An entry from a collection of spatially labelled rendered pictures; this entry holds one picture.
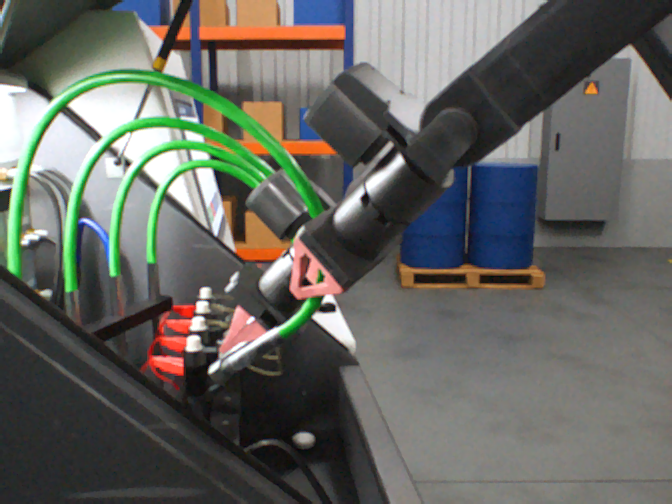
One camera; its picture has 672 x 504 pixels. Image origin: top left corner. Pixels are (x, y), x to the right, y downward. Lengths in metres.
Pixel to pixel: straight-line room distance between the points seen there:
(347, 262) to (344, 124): 0.12
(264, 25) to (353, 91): 5.56
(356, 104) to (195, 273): 0.64
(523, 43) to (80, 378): 0.37
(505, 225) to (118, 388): 5.27
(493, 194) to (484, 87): 5.14
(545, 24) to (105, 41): 0.81
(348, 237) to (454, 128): 0.15
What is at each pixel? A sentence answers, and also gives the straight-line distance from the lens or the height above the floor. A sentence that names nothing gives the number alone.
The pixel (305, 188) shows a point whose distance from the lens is 0.62.
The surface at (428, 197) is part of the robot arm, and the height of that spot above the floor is 1.31.
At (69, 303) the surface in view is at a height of 1.14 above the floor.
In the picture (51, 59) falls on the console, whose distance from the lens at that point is 1.16.
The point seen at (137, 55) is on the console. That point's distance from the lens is 1.13.
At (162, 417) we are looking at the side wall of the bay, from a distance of 0.46.
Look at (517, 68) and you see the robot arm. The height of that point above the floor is 1.41.
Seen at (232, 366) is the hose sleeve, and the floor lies 1.12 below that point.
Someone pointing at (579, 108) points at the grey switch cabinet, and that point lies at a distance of 7.38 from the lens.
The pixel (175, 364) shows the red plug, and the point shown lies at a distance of 0.83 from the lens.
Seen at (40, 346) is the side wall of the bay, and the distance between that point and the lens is 0.46.
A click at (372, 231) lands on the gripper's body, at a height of 1.28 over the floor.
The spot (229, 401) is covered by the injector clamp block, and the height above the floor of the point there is 0.98.
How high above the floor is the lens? 1.37
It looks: 12 degrees down
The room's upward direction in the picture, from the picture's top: straight up
